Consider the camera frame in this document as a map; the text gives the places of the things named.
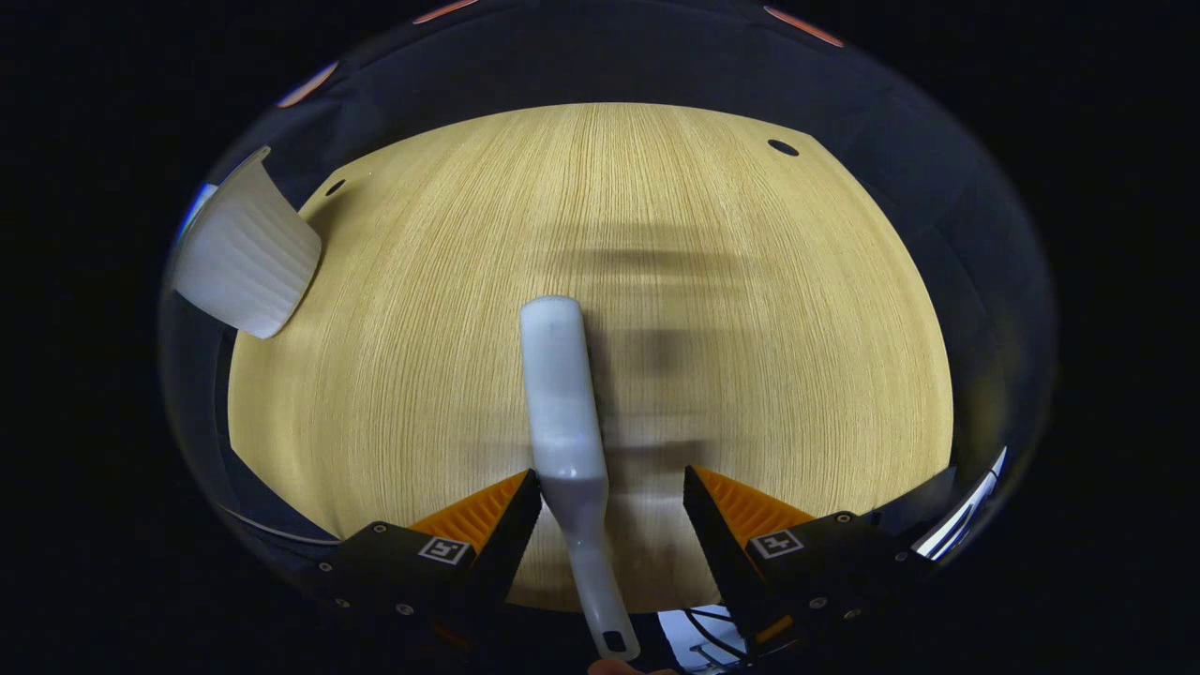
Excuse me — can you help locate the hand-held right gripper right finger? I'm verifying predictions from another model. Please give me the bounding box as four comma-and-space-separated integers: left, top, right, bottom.
682, 464, 931, 650

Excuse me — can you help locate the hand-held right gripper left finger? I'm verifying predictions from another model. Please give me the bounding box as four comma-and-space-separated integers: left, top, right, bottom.
319, 469, 545, 640

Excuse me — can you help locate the small white broom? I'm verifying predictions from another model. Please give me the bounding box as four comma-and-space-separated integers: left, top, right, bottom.
518, 295, 642, 663

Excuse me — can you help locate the white ribbed garbage bin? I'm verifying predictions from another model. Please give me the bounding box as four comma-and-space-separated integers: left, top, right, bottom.
172, 145, 323, 340

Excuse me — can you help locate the wooden desktop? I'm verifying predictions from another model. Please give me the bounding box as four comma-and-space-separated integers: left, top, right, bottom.
228, 101, 955, 615

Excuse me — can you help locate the black cable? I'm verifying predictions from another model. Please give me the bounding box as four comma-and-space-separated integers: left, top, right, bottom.
682, 607, 751, 663

